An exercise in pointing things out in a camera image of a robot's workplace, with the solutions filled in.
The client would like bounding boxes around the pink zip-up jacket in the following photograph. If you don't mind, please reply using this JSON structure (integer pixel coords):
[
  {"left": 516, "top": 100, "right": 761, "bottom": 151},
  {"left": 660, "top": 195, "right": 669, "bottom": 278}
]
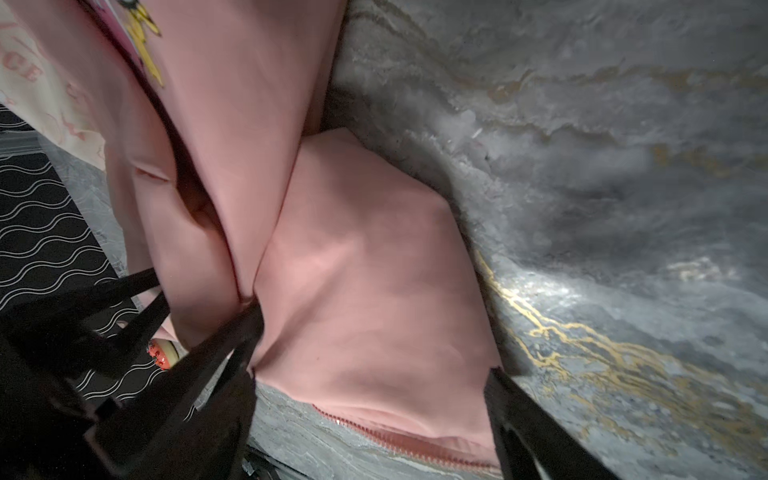
[{"left": 9, "top": 1, "right": 500, "bottom": 468}]

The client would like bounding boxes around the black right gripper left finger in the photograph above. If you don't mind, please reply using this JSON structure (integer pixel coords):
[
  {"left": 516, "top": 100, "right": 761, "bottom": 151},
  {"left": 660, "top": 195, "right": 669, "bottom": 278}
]
[{"left": 84, "top": 303, "right": 264, "bottom": 479}]

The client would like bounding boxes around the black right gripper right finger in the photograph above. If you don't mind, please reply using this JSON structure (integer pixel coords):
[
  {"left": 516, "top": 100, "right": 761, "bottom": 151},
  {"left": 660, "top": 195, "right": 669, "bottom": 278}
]
[{"left": 484, "top": 367, "right": 618, "bottom": 480}]

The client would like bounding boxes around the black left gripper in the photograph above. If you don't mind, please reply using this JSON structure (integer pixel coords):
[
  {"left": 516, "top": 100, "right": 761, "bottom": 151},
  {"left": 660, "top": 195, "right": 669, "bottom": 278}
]
[{"left": 1, "top": 269, "right": 169, "bottom": 479}]

